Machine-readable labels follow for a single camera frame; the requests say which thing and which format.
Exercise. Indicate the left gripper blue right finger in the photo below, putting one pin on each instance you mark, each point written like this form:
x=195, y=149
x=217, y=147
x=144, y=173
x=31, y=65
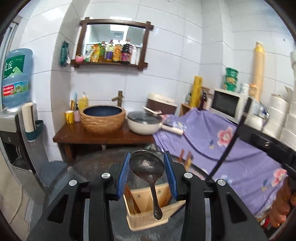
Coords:
x=170, y=174

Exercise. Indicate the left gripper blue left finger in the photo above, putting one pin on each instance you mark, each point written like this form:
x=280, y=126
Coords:
x=124, y=170

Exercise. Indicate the steel spoon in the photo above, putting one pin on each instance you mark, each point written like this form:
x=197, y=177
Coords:
x=149, y=168

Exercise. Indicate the right hand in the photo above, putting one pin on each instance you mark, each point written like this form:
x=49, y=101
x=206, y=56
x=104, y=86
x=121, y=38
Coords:
x=281, y=205

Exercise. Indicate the brown chopstick in holder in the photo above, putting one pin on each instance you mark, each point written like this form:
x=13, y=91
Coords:
x=133, y=207

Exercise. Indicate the cream plastic utensil holder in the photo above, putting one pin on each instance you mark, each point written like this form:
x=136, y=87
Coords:
x=145, y=219

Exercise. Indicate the white paper bowl stacks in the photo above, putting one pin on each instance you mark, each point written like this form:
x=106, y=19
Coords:
x=281, y=123

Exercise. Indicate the purple floral cloth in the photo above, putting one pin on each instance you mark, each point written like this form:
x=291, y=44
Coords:
x=254, y=176

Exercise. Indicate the white pot with lid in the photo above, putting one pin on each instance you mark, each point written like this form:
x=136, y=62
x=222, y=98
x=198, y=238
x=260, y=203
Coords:
x=146, y=124

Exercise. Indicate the white kettle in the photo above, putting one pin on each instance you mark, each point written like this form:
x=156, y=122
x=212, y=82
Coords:
x=258, y=116

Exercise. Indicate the brown white rice cooker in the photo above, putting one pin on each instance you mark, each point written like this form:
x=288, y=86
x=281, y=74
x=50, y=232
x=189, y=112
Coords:
x=157, y=102

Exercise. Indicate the woven brown basin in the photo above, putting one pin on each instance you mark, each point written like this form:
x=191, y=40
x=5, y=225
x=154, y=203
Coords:
x=102, y=119

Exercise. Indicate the dark wooden side table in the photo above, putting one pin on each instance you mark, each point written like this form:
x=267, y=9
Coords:
x=75, y=133

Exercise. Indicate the brown glass bottle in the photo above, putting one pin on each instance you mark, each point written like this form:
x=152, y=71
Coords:
x=203, y=100

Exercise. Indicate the yellow roll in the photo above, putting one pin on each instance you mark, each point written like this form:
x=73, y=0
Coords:
x=196, y=92

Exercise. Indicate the white microwave oven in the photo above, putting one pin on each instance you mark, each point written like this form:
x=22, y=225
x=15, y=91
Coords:
x=229, y=105

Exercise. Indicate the bamboo style faucet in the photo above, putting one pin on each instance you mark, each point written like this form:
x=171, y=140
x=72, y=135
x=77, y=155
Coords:
x=118, y=98

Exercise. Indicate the yellow cup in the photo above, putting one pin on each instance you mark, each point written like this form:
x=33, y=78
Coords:
x=69, y=115

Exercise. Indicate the yellow soap bottle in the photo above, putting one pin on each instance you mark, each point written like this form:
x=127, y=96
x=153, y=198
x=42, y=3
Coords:
x=83, y=102

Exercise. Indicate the green instant noodle cups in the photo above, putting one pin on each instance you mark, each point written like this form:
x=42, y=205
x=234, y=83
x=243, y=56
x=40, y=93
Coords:
x=231, y=78

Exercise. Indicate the paper cup stack holder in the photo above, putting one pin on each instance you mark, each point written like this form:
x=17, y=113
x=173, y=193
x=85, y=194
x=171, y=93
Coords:
x=33, y=128

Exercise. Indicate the tall paper cup stack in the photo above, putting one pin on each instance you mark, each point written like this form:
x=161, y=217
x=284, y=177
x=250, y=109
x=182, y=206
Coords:
x=258, y=70

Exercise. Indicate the beige cloth cover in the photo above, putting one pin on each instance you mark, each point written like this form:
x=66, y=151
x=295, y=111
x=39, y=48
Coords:
x=13, y=202

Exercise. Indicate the water dispenser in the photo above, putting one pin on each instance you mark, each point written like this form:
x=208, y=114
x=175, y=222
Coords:
x=25, y=159

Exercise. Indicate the wooden framed mirror shelf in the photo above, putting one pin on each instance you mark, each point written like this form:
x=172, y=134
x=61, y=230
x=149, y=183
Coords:
x=112, y=42

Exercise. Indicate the green hanging packet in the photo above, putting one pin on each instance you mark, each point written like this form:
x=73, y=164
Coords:
x=64, y=56

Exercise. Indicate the blue water jug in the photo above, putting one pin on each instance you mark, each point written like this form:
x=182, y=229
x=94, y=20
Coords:
x=16, y=80

